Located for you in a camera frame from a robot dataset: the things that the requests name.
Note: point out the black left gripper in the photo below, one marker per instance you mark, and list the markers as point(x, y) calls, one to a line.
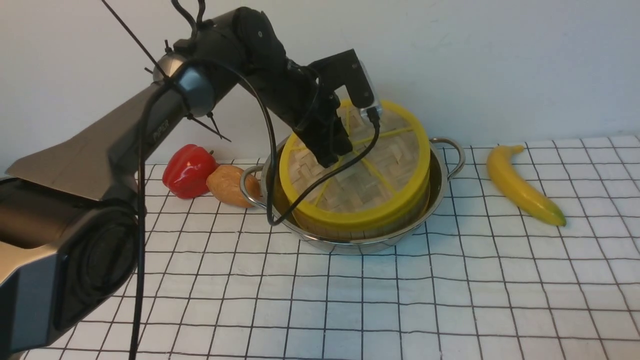
point(298, 95)

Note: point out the woven bamboo steamer lid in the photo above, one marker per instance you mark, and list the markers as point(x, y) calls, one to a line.
point(298, 168)

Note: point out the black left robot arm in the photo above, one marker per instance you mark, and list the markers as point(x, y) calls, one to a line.
point(73, 218)

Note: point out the brown potato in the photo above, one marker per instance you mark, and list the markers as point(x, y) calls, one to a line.
point(224, 184)

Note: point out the red bell pepper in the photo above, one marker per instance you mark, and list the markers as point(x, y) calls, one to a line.
point(187, 171)

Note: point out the yellow banana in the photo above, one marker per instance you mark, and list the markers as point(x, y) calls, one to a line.
point(507, 180)

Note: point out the white checkered tablecloth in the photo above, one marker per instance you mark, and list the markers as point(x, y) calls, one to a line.
point(478, 281)

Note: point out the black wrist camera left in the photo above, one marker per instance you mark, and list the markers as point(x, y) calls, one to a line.
point(345, 69)

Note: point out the stainless steel two-handled pot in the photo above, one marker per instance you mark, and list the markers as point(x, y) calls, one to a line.
point(439, 181)

